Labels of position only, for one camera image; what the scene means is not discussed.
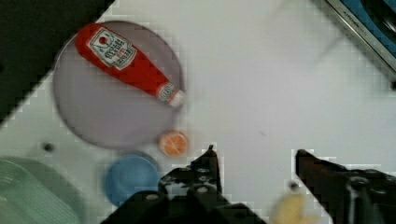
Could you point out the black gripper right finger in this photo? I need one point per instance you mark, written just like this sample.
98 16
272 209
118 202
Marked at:
349 196

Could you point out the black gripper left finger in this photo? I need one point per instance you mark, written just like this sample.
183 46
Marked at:
186 195

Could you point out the black toaster oven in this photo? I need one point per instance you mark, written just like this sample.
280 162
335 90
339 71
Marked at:
371 24

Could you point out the orange slice toy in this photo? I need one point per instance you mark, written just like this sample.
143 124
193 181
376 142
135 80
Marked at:
173 144

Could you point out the yellow banana toy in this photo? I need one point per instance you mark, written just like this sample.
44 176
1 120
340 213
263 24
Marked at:
290 210

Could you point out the grey round plate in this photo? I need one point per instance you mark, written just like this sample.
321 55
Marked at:
102 110

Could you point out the green colander basket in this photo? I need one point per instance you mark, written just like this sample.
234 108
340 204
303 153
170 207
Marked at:
33 193

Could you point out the red ketchup bottle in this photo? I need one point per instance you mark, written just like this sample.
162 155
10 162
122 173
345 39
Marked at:
118 57

